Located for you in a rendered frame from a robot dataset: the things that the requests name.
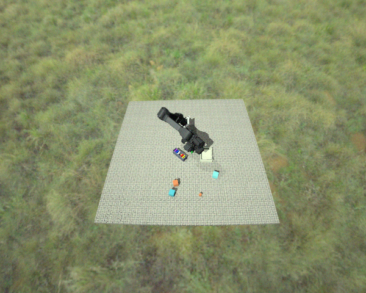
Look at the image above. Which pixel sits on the teal cube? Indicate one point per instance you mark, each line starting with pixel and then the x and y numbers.
pixel 172 192

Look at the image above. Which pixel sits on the white square tray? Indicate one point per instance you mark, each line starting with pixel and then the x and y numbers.
pixel 206 155

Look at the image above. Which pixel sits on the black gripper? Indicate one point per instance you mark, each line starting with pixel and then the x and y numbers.
pixel 196 149

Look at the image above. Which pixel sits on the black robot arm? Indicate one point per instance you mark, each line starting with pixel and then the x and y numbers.
pixel 187 134

